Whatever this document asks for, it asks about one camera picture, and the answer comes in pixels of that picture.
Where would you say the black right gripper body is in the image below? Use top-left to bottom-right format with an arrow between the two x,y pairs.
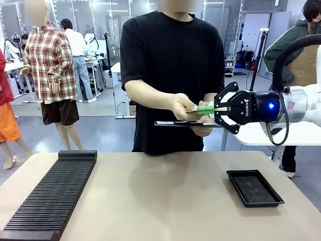
225,89 -> 285,126

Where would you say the thin dark clipboard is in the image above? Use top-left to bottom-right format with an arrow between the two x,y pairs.
153,120 -> 223,129

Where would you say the person's right forearm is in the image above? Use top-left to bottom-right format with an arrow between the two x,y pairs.
124,79 -> 177,111

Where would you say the black slotted PCB rack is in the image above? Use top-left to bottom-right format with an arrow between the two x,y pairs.
0,150 -> 98,241

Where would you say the person's left hand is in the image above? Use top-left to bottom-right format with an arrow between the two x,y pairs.
190,115 -> 219,138

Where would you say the person's right hand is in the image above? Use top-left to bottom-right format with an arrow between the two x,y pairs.
172,93 -> 199,122

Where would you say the low white shoe shelf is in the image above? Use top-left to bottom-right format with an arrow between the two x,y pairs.
224,58 -> 237,77

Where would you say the black bags pile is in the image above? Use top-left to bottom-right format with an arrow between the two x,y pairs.
236,49 -> 255,71

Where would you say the black tripod pole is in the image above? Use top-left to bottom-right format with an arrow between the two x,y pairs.
249,28 -> 270,91

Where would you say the white table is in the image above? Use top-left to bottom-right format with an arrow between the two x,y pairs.
235,119 -> 321,168

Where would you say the person in black T-shirt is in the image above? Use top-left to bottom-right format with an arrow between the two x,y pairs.
119,0 -> 225,157

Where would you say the black shallow plastic tray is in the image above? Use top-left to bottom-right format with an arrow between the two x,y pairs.
226,169 -> 286,208

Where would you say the person in brown apron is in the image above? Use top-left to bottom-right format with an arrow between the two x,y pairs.
263,0 -> 321,179

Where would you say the white height-adjustable desk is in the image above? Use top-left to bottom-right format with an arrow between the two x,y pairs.
84,55 -> 121,98

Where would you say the person in white shirt jeans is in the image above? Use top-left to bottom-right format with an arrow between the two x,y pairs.
60,18 -> 98,103

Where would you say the mannequin in plaid shirt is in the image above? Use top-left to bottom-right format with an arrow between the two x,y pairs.
19,0 -> 84,152

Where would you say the white desk with clutter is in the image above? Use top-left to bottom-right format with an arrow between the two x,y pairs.
3,59 -> 36,104

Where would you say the mannequin in red jacket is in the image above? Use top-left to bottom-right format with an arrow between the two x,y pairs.
0,49 -> 33,170

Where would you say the thin black right gripper cable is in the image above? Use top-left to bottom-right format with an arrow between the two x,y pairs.
265,90 -> 290,147

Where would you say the thin black camera stand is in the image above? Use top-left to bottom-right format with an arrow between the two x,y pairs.
103,31 -> 114,76

